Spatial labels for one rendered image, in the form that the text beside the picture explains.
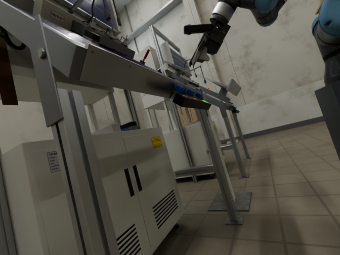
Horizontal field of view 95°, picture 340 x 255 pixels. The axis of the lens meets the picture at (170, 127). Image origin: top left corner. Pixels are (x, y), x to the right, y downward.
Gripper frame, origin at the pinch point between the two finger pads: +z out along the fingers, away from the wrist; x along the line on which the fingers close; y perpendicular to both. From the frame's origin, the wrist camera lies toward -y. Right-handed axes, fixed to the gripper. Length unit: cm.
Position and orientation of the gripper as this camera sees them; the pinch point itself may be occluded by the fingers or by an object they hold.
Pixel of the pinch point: (189, 66)
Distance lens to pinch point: 73.4
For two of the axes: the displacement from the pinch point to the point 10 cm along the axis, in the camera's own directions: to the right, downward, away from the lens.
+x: 0.3, -3.5, 9.4
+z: -4.5, 8.3, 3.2
